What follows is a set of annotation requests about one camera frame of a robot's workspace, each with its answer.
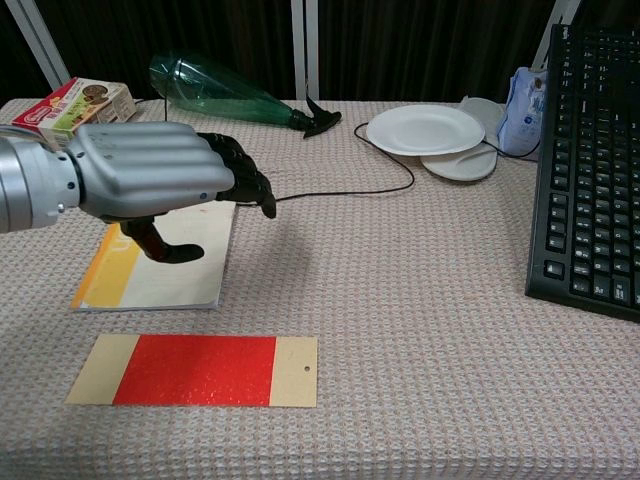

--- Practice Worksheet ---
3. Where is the red and tan card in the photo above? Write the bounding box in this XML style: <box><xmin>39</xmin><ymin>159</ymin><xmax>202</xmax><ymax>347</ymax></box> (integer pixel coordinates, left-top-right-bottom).
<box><xmin>63</xmin><ymin>333</ymin><xmax>320</xmax><ymax>409</ymax></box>

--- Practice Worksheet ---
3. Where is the large white paper plate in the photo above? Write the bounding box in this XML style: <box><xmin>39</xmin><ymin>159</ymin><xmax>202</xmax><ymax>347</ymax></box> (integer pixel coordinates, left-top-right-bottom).
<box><xmin>365</xmin><ymin>103</ymin><xmax>487</xmax><ymax>157</ymax></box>

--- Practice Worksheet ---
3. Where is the thin black keyboard cable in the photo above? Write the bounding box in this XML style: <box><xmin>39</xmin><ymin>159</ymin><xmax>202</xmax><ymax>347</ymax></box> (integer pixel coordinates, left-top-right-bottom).
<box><xmin>133</xmin><ymin>94</ymin><xmax>544</xmax><ymax>206</ymax></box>

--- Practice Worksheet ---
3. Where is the black pleated curtain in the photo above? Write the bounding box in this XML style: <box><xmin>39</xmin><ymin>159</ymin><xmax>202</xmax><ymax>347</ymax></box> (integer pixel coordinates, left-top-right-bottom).
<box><xmin>0</xmin><ymin>0</ymin><xmax>640</xmax><ymax>104</ymax></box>

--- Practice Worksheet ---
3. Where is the blue white soft pack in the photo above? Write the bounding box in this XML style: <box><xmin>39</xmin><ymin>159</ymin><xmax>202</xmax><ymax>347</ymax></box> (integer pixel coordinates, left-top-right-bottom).
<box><xmin>495</xmin><ymin>66</ymin><xmax>549</xmax><ymax>162</ymax></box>

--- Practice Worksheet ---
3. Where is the yellow cover notebook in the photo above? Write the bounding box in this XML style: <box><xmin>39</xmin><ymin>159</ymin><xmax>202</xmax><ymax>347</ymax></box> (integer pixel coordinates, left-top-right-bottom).
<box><xmin>69</xmin><ymin>199</ymin><xmax>237</xmax><ymax>312</ymax></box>

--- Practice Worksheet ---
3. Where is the green plastic spray bottle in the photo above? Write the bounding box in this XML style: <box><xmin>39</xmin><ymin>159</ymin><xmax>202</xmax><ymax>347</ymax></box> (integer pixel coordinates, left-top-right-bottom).
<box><xmin>148</xmin><ymin>50</ymin><xmax>344</xmax><ymax>140</ymax></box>

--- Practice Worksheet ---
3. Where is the white metal frame post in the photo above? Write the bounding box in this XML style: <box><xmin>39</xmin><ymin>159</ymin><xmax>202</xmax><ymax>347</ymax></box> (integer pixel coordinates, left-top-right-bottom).
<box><xmin>290</xmin><ymin>0</ymin><xmax>320</xmax><ymax>101</ymax></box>
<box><xmin>3</xmin><ymin>0</ymin><xmax>71</xmax><ymax>92</ymax></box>
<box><xmin>531</xmin><ymin>0</ymin><xmax>582</xmax><ymax>71</ymax></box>

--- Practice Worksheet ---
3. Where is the red green cookie box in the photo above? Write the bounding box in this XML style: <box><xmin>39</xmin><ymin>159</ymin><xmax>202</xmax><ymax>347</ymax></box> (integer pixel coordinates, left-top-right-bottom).
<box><xmin>10</xmin><ymin>76</ymin><xmax>137</xmax><ymax>151</ymax></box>

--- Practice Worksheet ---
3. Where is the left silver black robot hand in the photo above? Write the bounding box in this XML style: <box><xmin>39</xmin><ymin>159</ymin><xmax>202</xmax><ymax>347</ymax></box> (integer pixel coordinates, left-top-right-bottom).
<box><xmin>64</xmin><ymin>121</ymin><xmax>278</xmax><ymax>264</ymax></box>

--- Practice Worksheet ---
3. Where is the beige waffle tablecloth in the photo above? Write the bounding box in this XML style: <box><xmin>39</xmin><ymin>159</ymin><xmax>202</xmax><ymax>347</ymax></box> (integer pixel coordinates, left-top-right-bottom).
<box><xmin>0</xmin><ymin>98</ymin><xmax>640</xmax><ymax>480</ymax></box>

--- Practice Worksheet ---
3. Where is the black computer keyboard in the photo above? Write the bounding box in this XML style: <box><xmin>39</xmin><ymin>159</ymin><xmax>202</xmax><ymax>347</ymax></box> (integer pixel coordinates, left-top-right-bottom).
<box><xmin>524</xmin><ymin>23</ymin><xmax>640</xmax><ymax>324</ymax></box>

